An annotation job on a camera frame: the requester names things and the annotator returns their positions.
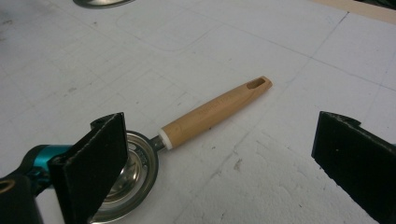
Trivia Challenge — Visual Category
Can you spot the wooden-handled metal ladle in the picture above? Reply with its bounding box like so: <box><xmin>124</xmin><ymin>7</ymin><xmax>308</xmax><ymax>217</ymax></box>
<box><xmin>89</xmin><ymin>76</ymin><xmax>274</xmax><ymax>224</ymax></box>

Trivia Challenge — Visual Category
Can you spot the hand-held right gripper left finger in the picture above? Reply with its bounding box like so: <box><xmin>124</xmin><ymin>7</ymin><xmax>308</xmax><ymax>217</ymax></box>
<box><xmin>47</xmin><ymin>112</ymin><xmax>129</xmax><ymax>224</ymax></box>

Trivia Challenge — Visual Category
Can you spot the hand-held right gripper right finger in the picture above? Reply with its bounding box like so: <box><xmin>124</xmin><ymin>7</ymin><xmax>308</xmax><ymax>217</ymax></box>
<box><xmin>310</xmin><ymin>110</ymin><xmax>396</xmax><ymax>224</ymax></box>

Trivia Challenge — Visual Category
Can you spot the metal bowl rim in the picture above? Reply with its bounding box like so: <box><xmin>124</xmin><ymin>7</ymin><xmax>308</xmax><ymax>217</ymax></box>
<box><xmin>72</xmin><ymin>0</ymin><xmax>136</xmax><ymax>9</ymax></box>

